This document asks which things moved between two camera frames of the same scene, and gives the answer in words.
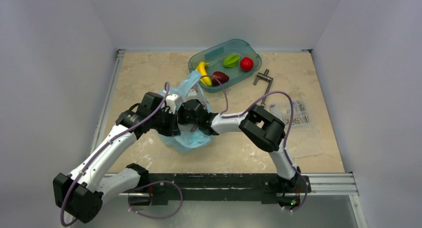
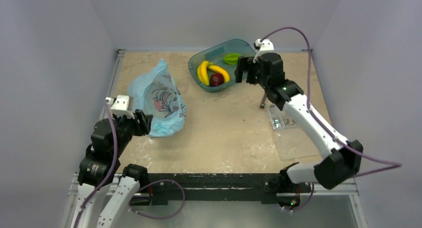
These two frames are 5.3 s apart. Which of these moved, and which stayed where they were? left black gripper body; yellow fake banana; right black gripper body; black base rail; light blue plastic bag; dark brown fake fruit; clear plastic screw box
Moved: right black gripper body; dark brown fake fruit; light blue plastic bag; left black gripper body
Stayed: black base rail; clear plastic screw box; yellow fake banana
